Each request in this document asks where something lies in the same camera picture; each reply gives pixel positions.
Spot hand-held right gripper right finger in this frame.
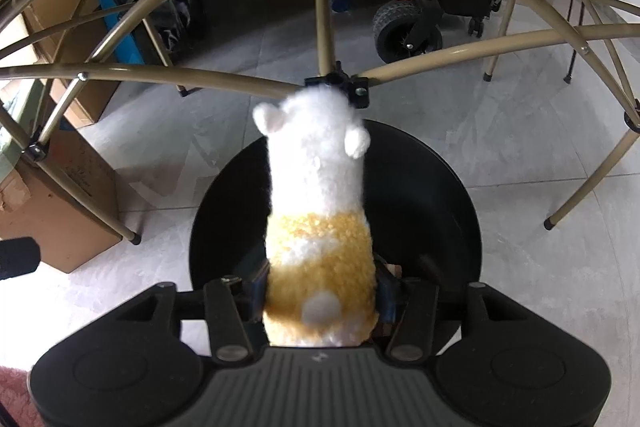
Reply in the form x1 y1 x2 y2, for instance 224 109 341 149
372 264 531 360

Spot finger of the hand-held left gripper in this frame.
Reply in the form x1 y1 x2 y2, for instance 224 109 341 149
0 237 42 280

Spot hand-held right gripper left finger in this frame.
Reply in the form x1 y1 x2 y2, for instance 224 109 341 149
112 271 273 365

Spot black trash bin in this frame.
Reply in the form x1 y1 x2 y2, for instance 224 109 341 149
189 119 483 358

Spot white and yellow alpaca plush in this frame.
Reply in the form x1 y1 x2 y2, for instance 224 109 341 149
252 86 380 348

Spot cardboard box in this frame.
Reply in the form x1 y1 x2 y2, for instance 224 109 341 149
22 0 121 128
0 127 123 275

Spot pale green bag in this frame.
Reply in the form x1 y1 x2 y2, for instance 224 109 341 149
0 77 41 188

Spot pink fluffy cloth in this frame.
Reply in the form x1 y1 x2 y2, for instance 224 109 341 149
0 352 38 427

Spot blue box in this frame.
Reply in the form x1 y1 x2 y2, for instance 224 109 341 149
97 0 168 68

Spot black wagon wheel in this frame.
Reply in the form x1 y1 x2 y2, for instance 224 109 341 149
372 2 444 62

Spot tan folding table frame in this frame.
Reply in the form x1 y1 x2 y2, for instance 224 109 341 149
0 0 640 245

